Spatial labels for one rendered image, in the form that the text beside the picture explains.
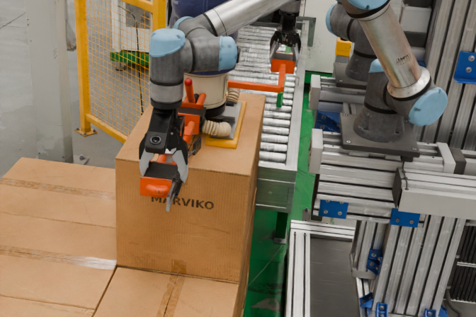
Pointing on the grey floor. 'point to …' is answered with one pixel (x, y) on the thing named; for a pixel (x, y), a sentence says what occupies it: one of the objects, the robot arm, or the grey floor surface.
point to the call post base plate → (309, 217)
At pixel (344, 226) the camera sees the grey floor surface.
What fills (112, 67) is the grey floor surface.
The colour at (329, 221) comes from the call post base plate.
